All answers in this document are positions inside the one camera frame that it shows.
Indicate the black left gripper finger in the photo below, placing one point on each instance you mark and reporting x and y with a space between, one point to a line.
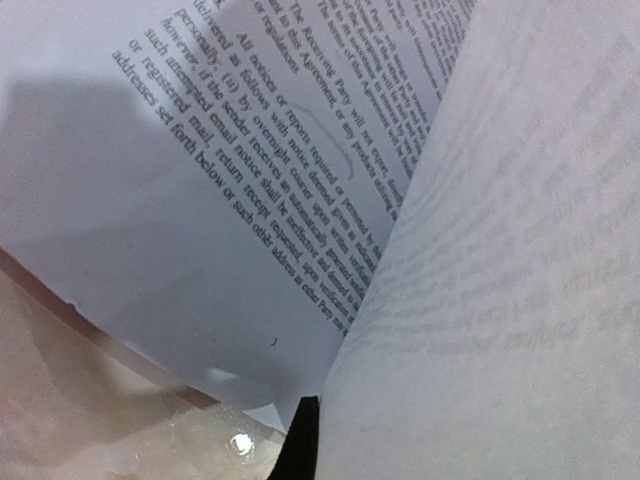
298 457

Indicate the white dense text sheet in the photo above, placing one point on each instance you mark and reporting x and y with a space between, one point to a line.
213 183

